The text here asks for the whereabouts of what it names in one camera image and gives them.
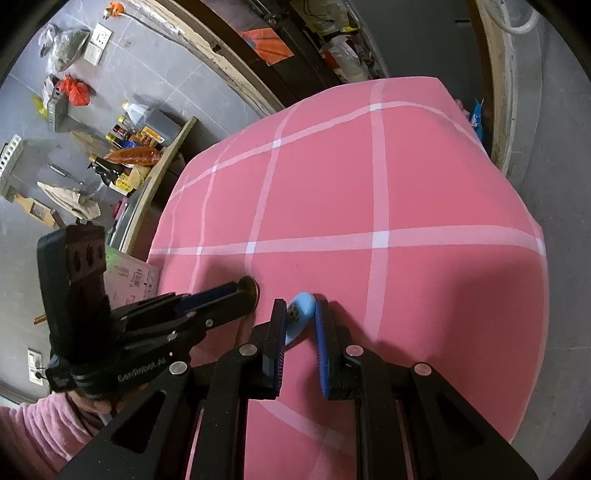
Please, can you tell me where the dark sauce bottle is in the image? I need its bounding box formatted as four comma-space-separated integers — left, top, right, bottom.
88, 154, 128, 188

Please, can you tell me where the dark wooden door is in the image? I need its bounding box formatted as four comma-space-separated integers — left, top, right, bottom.
185, 0, 393, 100

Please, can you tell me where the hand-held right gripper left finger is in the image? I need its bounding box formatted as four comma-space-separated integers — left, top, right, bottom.
55, 298, 288, 480

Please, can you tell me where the pink checked tablecloth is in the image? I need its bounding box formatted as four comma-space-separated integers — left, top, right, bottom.
148, 76, 550, 480

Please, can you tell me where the clear oil jug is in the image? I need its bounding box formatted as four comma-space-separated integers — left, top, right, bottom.
121, 100, 181, 142

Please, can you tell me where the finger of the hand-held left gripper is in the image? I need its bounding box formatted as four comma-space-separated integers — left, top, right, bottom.
113, 282, 242, 325
124, 294, 256, 352

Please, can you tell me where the beige hanging towel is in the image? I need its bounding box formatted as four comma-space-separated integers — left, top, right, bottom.
37, 181, 101, 220

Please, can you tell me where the light blue spoon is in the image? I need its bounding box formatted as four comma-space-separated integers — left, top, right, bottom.
284, 292, 317, 347

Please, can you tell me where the white hose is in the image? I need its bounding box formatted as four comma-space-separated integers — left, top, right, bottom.
489, 0, 541, 34

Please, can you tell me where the white wall rack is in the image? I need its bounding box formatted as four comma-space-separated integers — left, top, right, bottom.
0, 134, 23, 197

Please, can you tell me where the white wall socket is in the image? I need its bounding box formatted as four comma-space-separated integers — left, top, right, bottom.
27, 348, 49, 384
83, 24, 113, 65

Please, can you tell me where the hanging metal utensil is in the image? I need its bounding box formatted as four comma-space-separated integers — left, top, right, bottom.
48, 162, 86, 185

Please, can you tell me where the blue packet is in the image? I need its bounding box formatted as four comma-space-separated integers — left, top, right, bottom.
468, 97, 485, 139

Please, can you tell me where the person's left forearm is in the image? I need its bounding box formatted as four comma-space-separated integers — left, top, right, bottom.
0, 392, 116, 480

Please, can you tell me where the red plastic bag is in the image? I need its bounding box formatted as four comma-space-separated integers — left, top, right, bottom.
59, 74, 93, 108

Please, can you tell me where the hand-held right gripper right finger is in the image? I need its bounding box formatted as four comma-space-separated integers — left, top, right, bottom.
314, 299, 540, 480

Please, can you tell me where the wooden grater board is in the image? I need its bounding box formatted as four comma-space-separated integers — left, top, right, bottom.
7, 191, 61, 228

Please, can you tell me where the clear plastic bag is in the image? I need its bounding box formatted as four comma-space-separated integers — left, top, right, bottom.
39, 23, 91, 73

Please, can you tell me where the brass round spoon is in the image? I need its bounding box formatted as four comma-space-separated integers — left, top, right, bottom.
236, 276, 260, 315

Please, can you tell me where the cardboard box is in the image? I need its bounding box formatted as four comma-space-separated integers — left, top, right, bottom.
102, 247, 160, 305

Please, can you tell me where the grey wall shelf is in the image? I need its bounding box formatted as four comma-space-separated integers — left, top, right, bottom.
46, 85, 71, 133

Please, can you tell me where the worn door frame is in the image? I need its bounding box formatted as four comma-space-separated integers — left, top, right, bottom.
139, 0, 520, 174

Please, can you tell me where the orange door sticker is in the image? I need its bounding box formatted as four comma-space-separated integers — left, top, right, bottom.
242, 28, 296, 66

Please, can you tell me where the clear plastic container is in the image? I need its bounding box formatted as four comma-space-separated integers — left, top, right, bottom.
323, 34, 371, 80

